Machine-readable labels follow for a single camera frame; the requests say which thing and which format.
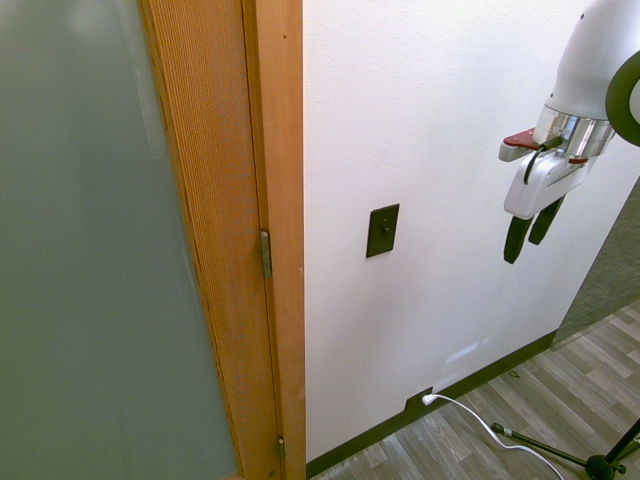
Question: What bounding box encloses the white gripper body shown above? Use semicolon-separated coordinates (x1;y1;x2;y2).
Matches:
503;154;586;220

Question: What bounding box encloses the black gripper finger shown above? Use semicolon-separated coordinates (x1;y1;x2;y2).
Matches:
527;194;567;246
503;214;533;265

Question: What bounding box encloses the dark baseboard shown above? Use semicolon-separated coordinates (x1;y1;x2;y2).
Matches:
305;329;559;480

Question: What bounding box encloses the black tripod stand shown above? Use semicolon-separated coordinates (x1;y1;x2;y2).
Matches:
490;417;640;480

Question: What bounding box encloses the large metal door hinge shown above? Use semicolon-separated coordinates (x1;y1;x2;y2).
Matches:
258;229;274;280

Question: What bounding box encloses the frosted glass wooden door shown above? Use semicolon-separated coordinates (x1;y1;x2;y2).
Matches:
0;0;284;480

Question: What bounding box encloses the black camera cable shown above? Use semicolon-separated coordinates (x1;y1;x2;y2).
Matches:
522;135;561;186

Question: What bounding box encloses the grey wrist camera with red mount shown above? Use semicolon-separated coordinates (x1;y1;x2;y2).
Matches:
497;128;590;166

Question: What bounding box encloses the dark light switch plate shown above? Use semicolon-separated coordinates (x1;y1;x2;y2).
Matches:
365;202;401;260

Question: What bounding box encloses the white power plug and cable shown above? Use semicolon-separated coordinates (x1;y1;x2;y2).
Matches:
421;393;566;480

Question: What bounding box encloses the wooden door frame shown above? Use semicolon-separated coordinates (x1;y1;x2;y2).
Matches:
241;0;307;480

